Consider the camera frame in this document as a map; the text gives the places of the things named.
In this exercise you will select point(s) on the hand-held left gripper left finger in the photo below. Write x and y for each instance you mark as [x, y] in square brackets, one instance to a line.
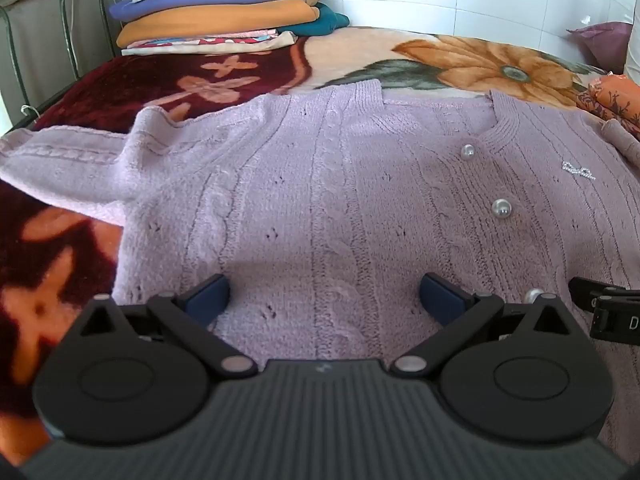
[209, 301]

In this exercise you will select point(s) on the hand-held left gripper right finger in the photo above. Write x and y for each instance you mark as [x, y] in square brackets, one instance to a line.
[440, 301]

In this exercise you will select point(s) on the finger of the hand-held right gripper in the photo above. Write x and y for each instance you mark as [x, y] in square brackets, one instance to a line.
[592, 288]

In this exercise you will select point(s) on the lilac knit cardigan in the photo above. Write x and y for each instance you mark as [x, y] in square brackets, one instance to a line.
[325, 185]

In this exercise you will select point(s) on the stack of folded clothes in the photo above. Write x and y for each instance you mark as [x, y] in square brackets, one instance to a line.
[215, 15]

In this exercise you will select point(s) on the floral plush blanket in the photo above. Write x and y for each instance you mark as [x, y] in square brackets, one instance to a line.
[75, 260]

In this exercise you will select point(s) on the orange floral folded cloth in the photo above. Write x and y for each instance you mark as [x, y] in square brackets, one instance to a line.
[615, 97]

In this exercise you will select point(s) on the white pillow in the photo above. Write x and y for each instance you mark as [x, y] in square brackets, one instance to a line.
[634, 55]

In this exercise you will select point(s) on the purple pillow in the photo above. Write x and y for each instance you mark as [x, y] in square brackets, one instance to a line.
[605, 42]

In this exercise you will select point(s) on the bed headboard frame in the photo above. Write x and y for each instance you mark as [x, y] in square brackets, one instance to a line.
[40, 35]

